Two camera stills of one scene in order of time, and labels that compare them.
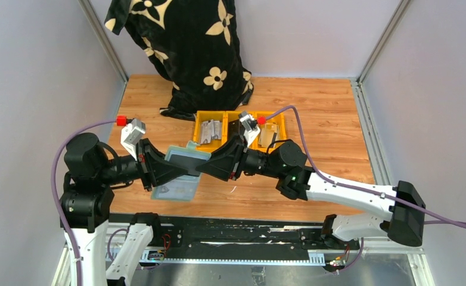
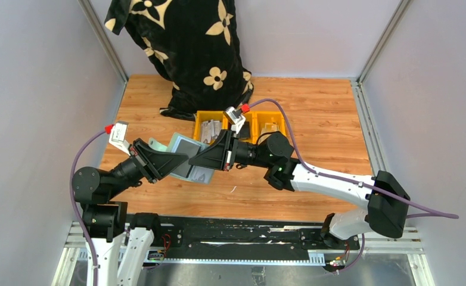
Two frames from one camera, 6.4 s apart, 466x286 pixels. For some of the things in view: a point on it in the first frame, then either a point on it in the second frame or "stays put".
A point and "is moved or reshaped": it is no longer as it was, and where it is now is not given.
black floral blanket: x=195 y=43 stays put
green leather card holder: x=182 y=188 is moved or reshaped
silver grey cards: x=210 y=130 stays put
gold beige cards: x=269 y=134 stays put
